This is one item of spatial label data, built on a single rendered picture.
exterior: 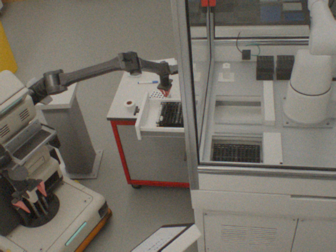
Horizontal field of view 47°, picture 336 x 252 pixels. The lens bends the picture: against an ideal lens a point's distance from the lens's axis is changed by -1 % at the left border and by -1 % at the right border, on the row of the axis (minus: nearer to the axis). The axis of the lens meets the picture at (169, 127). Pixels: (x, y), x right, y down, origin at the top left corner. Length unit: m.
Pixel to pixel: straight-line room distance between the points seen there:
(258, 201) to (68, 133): 1.57
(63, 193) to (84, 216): 0.25
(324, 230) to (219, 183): 0.57
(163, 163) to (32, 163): 0.92
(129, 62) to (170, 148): 0.86
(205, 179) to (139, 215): 1.24
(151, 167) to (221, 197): 1.04
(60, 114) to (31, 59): 2.10
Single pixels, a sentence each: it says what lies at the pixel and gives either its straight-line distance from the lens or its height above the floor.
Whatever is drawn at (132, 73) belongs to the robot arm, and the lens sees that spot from 1.85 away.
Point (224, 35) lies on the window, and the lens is 1.20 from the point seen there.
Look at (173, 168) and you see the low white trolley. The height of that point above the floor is 0.29.
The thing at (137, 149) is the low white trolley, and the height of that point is 0.46.
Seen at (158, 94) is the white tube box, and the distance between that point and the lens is 2.43.
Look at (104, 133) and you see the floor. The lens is 3.44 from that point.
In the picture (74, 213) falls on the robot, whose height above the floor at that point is 0.28.
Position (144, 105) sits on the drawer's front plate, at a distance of 2.17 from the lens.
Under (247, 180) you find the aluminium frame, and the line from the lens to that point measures 1.63.
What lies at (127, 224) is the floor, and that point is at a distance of 2.78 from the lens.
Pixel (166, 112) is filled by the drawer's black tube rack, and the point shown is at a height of 0.90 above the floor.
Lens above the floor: 2.29
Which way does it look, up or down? 43 degrees down
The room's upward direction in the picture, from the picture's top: 8 degrees counter-clockwise
